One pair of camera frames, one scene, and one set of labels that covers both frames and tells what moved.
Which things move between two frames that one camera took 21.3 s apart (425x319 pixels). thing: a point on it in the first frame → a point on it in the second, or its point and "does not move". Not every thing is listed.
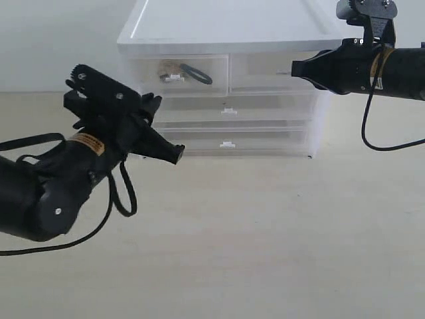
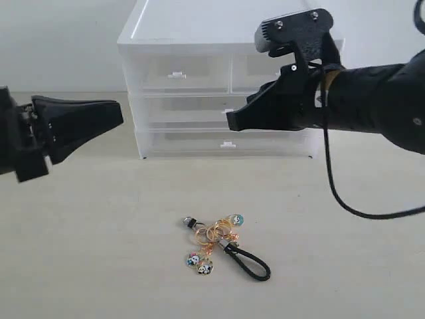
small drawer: x=143 y=75 does not move
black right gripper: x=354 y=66 → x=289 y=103
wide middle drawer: x=229 y=108 does not move
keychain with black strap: x=173 y=70 → x=221 y=231
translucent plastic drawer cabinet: x=224 y=70 does not move
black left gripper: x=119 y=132 → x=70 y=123
